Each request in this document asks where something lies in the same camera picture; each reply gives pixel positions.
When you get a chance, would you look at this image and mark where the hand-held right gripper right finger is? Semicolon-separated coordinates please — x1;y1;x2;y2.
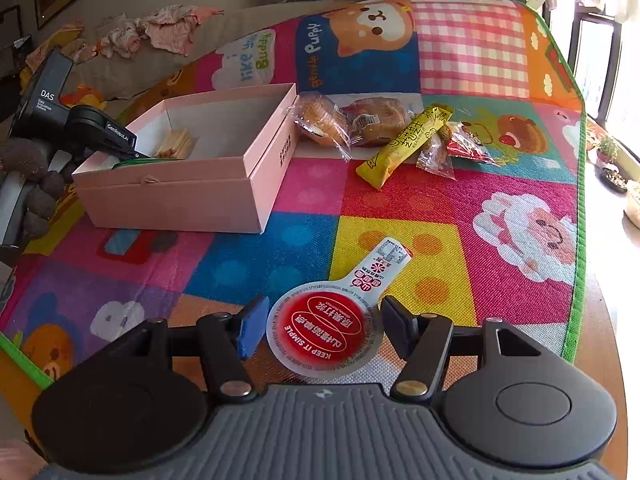
381;295;555;401

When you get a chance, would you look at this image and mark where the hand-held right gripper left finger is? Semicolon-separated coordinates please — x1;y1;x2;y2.
107;295;271;404

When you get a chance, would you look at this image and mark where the green cartoon snack packet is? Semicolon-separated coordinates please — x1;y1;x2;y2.
111;158;173;168

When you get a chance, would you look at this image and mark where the clear biscuit sticks packet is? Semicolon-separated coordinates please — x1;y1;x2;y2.
154;127;195;160

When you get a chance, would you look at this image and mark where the pink cardboard box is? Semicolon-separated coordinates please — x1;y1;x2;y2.
71;82;301;235

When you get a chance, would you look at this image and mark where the red round-lidded jelly cup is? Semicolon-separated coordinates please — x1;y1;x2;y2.
266;237;415;380

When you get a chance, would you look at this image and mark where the small biscuit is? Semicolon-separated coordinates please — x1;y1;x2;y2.
416;130;457;181

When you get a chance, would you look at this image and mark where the yellow snack stick packet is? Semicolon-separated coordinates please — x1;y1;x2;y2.
356;102;453;191

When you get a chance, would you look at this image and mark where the pale round cake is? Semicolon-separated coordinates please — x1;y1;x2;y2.
285;92;353;162

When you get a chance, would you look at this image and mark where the red cartoon snack packet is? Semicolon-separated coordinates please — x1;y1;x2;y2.
442;121;501;168

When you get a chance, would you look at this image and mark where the brown round cake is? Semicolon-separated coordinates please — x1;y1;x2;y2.
340;96;416;148

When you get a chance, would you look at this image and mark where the orange plush toy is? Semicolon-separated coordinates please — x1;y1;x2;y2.
65;84;108;111

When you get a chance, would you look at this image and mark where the yellow pink cloth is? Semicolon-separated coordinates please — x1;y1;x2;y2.
25;22;86;73

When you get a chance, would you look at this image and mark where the brown fuzzy cloth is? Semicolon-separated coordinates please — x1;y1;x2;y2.
0;137;66;241

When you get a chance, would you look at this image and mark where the beige sofa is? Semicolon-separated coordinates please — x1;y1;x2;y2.
50;0;351;113

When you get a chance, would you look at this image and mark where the floral white baby garment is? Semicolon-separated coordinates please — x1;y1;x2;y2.
95;25;143;58

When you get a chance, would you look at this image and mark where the colourful cartoon play mat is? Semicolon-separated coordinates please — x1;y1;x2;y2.
0;0;588;396

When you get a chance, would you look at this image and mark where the pink baby garment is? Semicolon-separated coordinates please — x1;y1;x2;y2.
135;5;223;56

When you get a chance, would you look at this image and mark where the dark plant dish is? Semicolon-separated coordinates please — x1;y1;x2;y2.
600;166;629;195

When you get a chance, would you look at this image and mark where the small potted plant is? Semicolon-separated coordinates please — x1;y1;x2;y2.
595;135;621;166

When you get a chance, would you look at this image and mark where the dark picture frame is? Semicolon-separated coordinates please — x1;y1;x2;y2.
0;5;23;40

